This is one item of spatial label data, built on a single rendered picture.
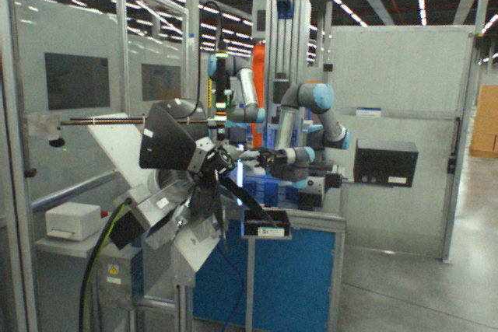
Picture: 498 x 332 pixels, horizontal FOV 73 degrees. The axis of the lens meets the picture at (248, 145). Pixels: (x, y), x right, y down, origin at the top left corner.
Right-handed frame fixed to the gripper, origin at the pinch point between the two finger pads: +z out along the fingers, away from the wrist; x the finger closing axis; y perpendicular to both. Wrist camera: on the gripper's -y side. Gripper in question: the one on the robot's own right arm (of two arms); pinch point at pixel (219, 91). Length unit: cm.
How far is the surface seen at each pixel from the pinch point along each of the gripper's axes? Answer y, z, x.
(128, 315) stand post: 95, 9, 37
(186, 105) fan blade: 6.4, -8.1, 15.5
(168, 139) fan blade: 15.7, 26.2, 13.2
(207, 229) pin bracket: 53, 12, 2
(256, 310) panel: 122, -36, -17
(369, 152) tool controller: 26, -19, -67
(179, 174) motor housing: 31.0, 13.5, 13.0
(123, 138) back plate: 19.3, 5.0, 37.7
